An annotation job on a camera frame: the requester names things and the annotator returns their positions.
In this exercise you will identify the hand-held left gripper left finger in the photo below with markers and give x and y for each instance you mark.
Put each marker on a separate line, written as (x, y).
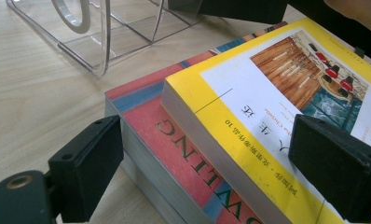
(81, 174)

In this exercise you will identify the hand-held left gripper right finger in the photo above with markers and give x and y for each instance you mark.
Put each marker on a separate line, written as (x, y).
(336, 168)

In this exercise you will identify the red and blue book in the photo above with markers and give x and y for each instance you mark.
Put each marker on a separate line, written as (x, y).
(180, 161)

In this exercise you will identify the yellow book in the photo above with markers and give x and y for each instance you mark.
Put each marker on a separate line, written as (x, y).
(267, 93)

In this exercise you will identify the clear acrylic book rack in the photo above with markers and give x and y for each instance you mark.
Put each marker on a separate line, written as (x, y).
(103, 62)

